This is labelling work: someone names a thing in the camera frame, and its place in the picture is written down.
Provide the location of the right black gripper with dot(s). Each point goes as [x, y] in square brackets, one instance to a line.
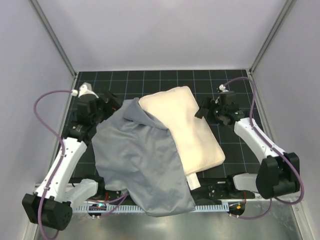
[204, 108]

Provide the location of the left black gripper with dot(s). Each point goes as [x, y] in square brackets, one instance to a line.
[111, 100]

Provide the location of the cream white pillow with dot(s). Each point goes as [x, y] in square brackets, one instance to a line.
[197, 146]

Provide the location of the grey fabric pillowcase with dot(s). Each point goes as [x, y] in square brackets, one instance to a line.
[135, 152]

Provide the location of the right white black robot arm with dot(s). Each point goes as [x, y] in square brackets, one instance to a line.
[279, 171]

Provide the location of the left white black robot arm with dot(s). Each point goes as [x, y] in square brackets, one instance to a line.
[51, 204]

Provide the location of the white pillow label tag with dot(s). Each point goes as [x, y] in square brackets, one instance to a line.
[193, 181]

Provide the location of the black gridded cutting mat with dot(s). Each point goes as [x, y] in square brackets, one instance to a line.
[132, 84]

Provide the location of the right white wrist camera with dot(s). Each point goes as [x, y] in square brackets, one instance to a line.
[226, 97]

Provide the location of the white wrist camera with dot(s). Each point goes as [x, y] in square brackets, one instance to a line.
[226, 97]
[86, 89]

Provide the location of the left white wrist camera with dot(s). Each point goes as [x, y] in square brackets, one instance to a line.
[86, 89]

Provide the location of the left aluminium frame post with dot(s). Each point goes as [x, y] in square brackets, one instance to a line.
[52, 35]

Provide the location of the aluminium frame post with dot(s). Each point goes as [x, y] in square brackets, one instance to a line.
[52, 35]
[285, 10]

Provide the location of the slotted grey cable duct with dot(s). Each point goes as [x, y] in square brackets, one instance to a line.
[92, 208]

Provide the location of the right aluminium frame post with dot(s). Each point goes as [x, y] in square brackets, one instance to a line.
[285, 10]

